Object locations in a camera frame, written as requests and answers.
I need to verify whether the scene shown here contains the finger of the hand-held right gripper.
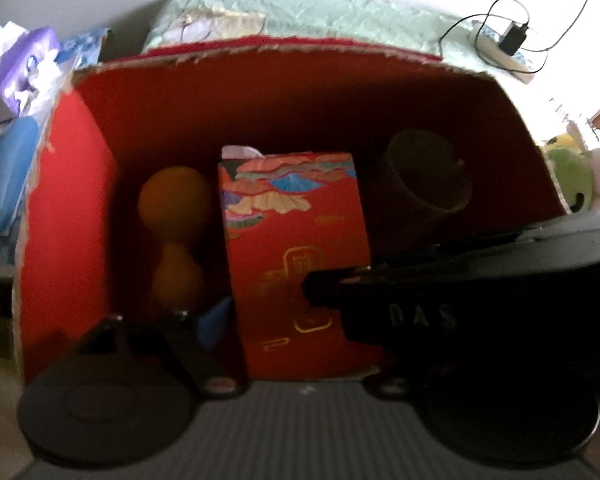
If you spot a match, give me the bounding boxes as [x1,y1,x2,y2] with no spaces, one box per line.
[302,265,382,311]
[370,231,532,274]

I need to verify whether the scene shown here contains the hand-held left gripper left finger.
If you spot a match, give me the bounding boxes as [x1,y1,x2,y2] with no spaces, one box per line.
[75,296,243,399]

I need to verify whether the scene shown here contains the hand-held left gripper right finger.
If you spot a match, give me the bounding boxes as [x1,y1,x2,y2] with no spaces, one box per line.
[362,362,422,403]

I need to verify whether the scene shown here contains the printed tape roll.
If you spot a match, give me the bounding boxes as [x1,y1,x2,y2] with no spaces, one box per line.
[377,129,474,227]

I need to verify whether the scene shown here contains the small red printed box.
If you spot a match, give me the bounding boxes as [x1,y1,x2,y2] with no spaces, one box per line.
[217,150,387,382]

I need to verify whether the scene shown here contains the orange gourd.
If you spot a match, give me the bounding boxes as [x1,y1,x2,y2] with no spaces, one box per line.
[137,166,214,317]

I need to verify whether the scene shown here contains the large red cardboard box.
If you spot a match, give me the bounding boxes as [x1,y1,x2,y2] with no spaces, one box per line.
[12,35,571,387]

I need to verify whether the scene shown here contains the green plush toy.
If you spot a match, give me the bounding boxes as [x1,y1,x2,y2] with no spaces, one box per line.
[542,145,597,214]

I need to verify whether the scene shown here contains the yellow plush toy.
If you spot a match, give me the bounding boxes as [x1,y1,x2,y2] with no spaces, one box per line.
[544,132,587,154]

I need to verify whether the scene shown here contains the white power strip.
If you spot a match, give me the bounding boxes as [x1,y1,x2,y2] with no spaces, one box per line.
[470,19,537,85]

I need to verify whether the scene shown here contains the black charger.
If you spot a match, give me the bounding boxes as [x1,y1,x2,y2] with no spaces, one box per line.
[498,20,530,55]

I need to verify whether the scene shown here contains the blue-grey case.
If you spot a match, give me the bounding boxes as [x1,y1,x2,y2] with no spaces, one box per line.
[0,117,44,235]

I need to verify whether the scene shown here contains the pale green printed bedsheet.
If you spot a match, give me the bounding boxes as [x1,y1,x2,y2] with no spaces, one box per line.
[142,0,538,79]

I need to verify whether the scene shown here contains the blue printed packet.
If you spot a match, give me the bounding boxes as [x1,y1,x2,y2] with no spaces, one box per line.
[60,30,112,69]

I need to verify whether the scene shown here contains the purple tissue packet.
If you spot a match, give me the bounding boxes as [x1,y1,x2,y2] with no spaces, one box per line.
[0,27,64,114]

